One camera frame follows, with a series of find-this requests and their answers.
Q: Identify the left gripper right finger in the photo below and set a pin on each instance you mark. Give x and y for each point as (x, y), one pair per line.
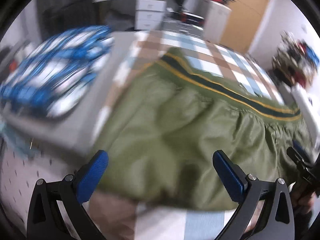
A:
(264, 208)

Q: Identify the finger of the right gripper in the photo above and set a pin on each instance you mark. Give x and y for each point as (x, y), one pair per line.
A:
(308, 172)

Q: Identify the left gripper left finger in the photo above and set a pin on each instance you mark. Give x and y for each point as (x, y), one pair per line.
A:
(44, 217)

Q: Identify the olive green bomber jacket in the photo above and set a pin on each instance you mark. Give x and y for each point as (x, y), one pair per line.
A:
(165, 127)

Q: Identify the person's right hand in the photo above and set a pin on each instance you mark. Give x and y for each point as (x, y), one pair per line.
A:
(301, 204)

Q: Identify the checkered bed sheet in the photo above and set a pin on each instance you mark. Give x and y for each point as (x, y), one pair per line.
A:
(119, 217)

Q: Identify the shoe rack with shoes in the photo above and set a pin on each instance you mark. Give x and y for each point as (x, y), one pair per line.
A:
(295, 62)

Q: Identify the blue plaid folded blanket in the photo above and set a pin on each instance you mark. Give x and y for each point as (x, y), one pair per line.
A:
(54, 77)

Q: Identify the white cabinet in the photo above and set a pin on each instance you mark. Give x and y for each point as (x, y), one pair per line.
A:
(215, 21)

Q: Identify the wooden door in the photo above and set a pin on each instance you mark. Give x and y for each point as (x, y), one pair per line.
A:
(243, 23)

